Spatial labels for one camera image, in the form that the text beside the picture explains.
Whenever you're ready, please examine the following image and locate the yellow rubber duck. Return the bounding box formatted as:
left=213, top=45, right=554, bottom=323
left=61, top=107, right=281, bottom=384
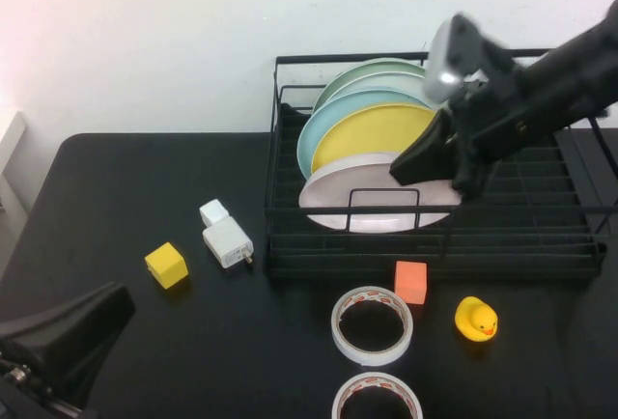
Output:
left=453, top=295, right=498, bottom=343

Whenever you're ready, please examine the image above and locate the white round plate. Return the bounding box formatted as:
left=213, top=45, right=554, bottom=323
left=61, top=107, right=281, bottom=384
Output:
left=321, top=70, right=435, bottom=111

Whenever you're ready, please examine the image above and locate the yellow round plate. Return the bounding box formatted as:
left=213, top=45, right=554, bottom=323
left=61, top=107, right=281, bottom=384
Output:
left=310, top=103, right=438, bottom=177

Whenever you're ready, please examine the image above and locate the white charger with prongs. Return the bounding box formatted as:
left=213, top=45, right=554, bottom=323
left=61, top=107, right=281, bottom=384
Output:
left=201, top=215, right=255, bottom=270

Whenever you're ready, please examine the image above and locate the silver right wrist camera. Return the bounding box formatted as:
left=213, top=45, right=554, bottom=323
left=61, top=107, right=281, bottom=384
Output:
left=422, top=12, right=489, bottom=104

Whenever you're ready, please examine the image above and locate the white double-sided tape roll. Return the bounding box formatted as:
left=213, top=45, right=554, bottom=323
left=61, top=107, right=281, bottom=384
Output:
left=330, top=285, right=414, bottom=366
left=330, top=371, right=424, bottom=419

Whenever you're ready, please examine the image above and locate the yellow foam cube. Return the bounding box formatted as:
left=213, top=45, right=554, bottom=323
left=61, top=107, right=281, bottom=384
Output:
left=144, top=241, right=189, bottom=291

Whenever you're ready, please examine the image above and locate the light blue round plate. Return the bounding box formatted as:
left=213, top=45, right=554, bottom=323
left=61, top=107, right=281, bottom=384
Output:
left=296, top=89, right=438, bottom=183

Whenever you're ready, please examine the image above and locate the small white charger cube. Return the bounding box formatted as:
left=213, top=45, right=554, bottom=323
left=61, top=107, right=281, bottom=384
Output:
left=199, top=199, right=231, bottom=228

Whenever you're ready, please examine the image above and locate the green round plate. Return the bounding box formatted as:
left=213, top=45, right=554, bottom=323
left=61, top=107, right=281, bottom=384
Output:
left=323, top=57, right=429, bottom=101

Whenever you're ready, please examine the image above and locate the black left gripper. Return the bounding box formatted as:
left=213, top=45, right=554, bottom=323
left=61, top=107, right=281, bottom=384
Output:
left=0, top=282, right=137, bottom=419

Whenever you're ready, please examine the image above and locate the black wire dish rack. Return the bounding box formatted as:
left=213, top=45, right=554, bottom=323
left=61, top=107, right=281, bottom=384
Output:
left=263, top=47, right=618, bottom=280

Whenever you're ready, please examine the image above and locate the pink round plate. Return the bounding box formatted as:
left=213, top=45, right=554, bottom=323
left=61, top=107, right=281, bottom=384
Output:
left=297, top=151, right=463, bottom=236

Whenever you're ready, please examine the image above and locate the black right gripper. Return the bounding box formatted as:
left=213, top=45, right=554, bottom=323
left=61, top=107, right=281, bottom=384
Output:
left=389, top=66, right=547, bottom=198

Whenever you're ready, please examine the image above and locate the orange foam cube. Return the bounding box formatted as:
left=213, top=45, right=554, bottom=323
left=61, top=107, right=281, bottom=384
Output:
left=393, top=260, right=429, bottom=305

